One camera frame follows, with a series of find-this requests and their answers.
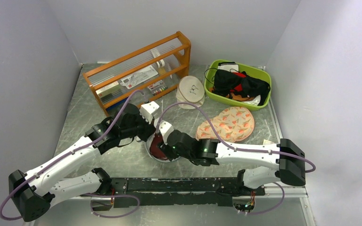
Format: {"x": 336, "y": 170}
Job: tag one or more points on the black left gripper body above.
{"x": 141, "y": 128}

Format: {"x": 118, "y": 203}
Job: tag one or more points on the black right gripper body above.
{"x": 170, "y": 153}

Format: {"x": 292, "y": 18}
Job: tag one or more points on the white mesh laundry bag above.
{"x": 147, "y": 147}

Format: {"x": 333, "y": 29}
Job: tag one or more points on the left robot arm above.
{"x": 37, "y": 190}

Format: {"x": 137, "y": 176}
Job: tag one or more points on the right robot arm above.
{"x": 282, "y": 162}

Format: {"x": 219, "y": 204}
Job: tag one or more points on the cream round laundry bag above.
{"x": 191, "y": 90}

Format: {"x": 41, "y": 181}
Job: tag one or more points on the colourful marker pack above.
{"x": 157, "y": 87}

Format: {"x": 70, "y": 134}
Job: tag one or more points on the green box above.
{"x": 109, "y": 90}

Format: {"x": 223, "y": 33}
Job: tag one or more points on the clear plastic package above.
{"x": 138, "y": 77}

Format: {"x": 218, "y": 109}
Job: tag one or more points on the orange wooden rack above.
{"x": 156, "y": 69}

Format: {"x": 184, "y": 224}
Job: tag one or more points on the white clip on rack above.
{"x": 160, "y": 63}

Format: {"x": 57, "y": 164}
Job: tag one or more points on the black clothing pile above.
{"x": 240, "y": 87}

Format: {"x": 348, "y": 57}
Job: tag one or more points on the small white card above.
{"x": 267, "y": 142}

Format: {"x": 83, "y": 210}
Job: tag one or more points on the white folded garment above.
{"x": 228, "y": 66}

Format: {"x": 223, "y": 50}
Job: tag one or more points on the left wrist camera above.
{"x": 147, "y": 110}

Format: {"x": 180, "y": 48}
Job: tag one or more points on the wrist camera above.
{"x": 164, "y": 128}
{"x": 147, "y": 110}

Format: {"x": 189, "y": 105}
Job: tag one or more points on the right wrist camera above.
{"x": 164, "y": 128}

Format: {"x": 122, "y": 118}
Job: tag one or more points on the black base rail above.
{"x": 178, "y": 191}

